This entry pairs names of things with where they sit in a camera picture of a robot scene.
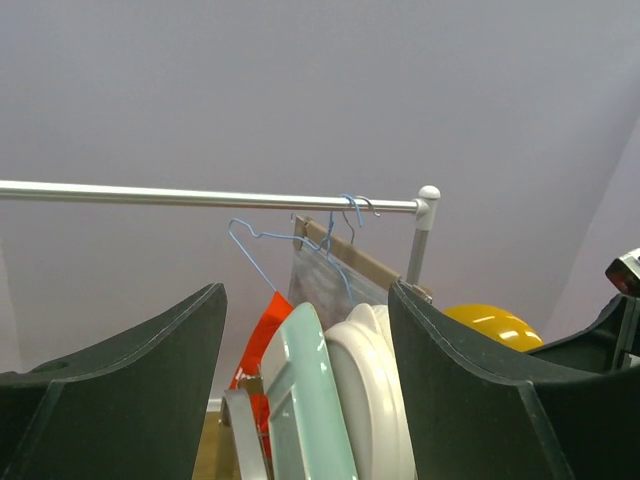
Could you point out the mint rectangular plate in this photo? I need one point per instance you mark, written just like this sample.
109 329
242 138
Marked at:
307 431

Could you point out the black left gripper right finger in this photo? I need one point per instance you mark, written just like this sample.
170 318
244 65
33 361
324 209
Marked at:
477 409

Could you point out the orange garment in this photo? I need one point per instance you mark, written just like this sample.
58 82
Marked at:
249 366

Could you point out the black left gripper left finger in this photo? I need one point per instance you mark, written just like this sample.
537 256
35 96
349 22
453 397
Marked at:
129 407

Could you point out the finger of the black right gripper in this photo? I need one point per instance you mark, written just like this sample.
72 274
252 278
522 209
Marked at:
610 343

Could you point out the white clothes rail frame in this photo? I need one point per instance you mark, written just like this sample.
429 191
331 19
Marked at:
423 207

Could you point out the cream plate blue swirl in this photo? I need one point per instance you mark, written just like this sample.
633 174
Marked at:
367 380

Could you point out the yellow patterned small plate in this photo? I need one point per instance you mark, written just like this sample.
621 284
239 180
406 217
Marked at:
498 324

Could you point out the steel wire dish rack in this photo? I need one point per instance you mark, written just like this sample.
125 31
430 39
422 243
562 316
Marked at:
241 453

